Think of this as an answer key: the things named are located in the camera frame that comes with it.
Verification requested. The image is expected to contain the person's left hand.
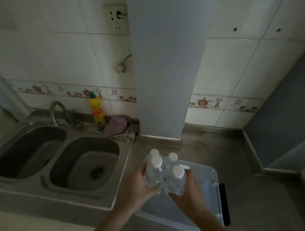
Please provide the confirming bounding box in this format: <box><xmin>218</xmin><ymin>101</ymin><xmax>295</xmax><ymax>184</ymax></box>
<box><xmin>118</xmin><ymin>162</ymin><xmax>162</xmax><ymax>214</ymax></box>

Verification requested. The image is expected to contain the person's right hand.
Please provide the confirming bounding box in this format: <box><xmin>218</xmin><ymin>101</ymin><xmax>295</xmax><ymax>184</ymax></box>
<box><xmin>168</xmin><ymin>169</ymin><xmax>210</xmax><ymax>219</ymax></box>

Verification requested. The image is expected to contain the clear water bottle white cap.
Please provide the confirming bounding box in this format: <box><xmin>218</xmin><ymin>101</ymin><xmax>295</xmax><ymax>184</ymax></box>
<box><xmin>163</xmin><ymin>152</ymin><xmax>179</xmax><ymax>170</ymax></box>
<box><xmin>165</xmin><ymin>165</ymin><xmax>187</xmax><ymax>196</ymax></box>
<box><xmin>145</xmin><ymin>156</ymin><xmax>166</xmax><ymax>191</ymax></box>
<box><xmin>144</xmin><ymin>148</ymin><xmax>160</xmax><ymax>167</ymax></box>

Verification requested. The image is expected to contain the person's right forearm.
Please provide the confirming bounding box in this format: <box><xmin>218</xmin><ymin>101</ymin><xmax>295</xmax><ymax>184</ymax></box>
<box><xmin>191</xmin><ymin>207</ymin><xmax>225</xmax><ymax>231</ymax></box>

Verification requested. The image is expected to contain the person's left forearm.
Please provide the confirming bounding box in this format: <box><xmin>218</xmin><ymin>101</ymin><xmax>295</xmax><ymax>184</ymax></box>
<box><xmin>94</xmin><ymin>204</ymin><xmax>137</xmax><ymax>231</ymax></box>

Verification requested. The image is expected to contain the clear plastic storage box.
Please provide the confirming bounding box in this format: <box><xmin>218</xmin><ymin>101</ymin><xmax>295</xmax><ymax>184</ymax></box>
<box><xmin>134</xmin><ymin>159</ymin><xmax>226</xmax><ymax>231</ymax></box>

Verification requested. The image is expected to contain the metal sink drain strainer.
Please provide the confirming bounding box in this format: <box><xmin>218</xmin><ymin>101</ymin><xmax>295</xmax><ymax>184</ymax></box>
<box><xmin>90</xmin><ymin>164</ymin><xmax>107</xmax><ymax>182</ymax></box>

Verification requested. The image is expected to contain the purple cloth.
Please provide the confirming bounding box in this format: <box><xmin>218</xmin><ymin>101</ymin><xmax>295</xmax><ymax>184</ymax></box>
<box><xmin>102</xmin><ymin>114</ymin><xmax>132</xmax><ymax>139</ymax></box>

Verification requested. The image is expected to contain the stainless steel double sink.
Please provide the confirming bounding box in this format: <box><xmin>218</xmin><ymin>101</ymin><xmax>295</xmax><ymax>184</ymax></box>
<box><xmin>0</xmin><ymin>108</ymin><xmax>134</xmax><ymax>211</ymax></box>

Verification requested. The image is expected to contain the yellow detergent bottle green cap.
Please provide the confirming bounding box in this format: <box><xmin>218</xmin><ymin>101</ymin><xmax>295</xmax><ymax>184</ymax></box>
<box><xmin>89</xmin><ymin>93</ymin><xmax>106</xmax><ymax>126</ymax></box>

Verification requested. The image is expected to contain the curved metal faucet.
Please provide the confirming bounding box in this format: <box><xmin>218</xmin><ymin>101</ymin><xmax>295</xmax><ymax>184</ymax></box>
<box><xmin>49</xmin><ymin>100</ymin><xmax>82</xmax><ymax>128</ymax></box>

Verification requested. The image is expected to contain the black box latch handle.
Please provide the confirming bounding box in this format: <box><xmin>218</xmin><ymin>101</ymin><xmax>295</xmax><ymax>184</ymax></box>
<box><xmin>218</xmin><ymin>183</ymin><xmax>231</xmax><ymax>226</ymax></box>

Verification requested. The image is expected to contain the metal wall water valve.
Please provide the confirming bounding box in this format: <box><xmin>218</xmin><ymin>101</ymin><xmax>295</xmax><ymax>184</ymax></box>
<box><xmin>115</xmin><ymin>54</ymin><xmax>133</xmax><ymax>73</ymax></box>

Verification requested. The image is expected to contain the white wall socket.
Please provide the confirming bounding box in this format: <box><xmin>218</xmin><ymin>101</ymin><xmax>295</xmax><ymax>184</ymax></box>
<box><xmin>103</xmin><ymin>4</ymin><xmax>129</xmax><ymax>36</ymax></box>

